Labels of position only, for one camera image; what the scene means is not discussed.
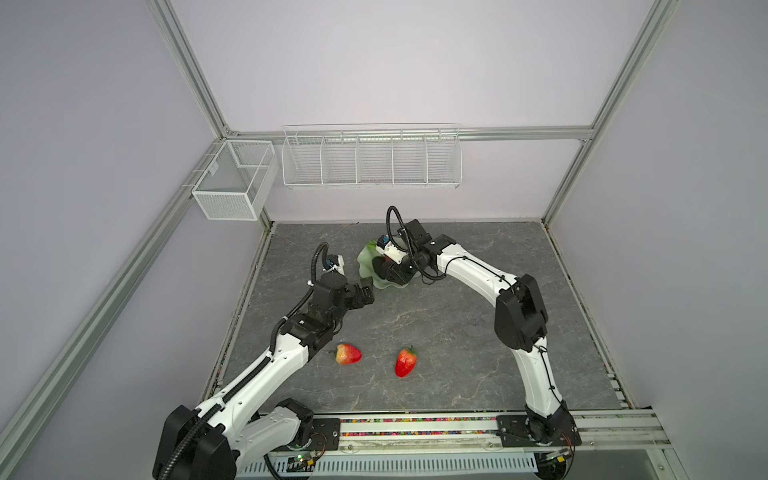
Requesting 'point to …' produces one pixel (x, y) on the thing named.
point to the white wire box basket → (237, 180)
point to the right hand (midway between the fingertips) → (394, 272)
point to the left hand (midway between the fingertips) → (358, 285)
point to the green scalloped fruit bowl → (368, 272)
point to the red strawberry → (405, 362)
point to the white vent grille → (398, 463)
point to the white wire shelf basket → (372, 155)
